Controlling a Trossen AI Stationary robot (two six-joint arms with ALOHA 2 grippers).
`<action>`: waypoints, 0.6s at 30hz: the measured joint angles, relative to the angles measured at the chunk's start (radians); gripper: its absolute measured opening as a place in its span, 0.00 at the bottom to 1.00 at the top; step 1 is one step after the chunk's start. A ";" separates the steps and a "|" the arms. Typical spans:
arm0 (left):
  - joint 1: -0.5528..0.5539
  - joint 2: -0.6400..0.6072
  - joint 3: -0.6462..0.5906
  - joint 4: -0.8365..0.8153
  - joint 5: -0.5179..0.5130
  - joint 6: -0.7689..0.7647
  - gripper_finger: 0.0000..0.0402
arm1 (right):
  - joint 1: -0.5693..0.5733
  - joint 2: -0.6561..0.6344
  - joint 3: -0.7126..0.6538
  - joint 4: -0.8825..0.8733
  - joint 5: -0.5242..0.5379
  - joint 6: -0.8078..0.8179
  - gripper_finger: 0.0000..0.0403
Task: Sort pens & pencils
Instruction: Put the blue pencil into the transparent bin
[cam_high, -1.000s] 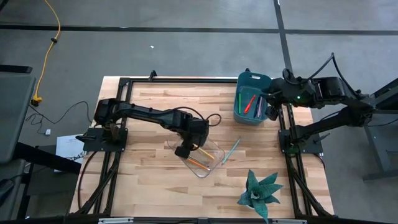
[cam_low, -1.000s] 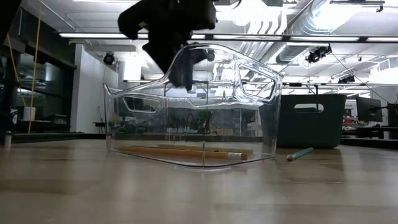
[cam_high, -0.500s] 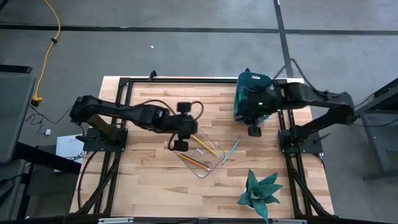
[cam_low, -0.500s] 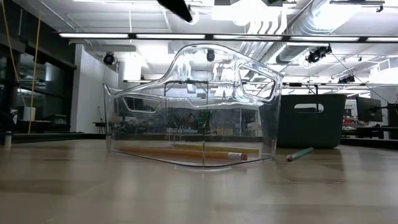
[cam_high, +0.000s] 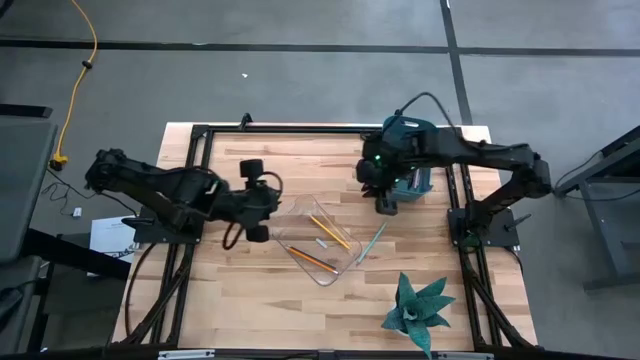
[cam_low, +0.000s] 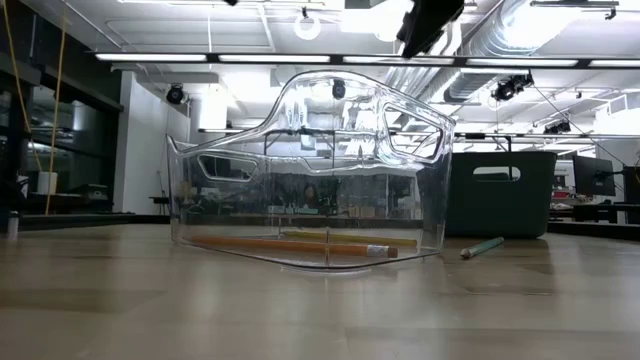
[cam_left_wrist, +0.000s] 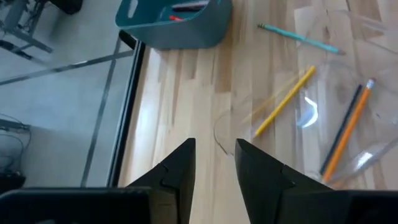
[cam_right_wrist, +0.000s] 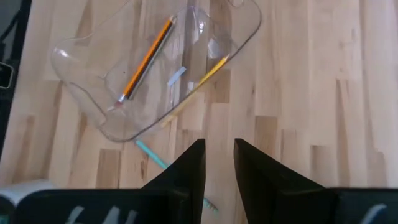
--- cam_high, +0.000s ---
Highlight dark teal plastic bin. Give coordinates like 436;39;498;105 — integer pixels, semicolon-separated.
382;114;435;203

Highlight dark grey side table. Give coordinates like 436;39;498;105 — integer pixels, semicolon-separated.
0;103;59;354

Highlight clear plastic bin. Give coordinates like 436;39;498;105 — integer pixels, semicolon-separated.
268;193;365;288

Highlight yellow extension cable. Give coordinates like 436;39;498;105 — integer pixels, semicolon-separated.
48;0;99;172

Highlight teal pencil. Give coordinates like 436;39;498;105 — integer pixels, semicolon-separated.
355;221;389;266

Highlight black aluminium table frame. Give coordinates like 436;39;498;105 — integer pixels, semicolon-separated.
110;113;540;354

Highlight yellow pencil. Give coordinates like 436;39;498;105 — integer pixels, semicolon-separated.
308;214;352;251

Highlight dark floor cable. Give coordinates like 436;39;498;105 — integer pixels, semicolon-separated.
123;242;152;342

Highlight teal artificial plant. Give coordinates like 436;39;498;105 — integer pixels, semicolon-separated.
381;271;457;360

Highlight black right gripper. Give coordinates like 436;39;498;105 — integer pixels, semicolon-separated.
355;129;442;217

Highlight grey metal stand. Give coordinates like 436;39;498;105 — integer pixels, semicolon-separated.
551;124;640;292

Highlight silver bracket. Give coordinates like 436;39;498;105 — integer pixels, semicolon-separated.
157;349;217;360
437;351;496;360

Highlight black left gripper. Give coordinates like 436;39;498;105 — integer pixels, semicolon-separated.
214;158;285;245

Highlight white paper sheet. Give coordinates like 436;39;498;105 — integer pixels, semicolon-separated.
88;214;140;277

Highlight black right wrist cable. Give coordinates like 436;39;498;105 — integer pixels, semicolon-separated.
393;90;460;134

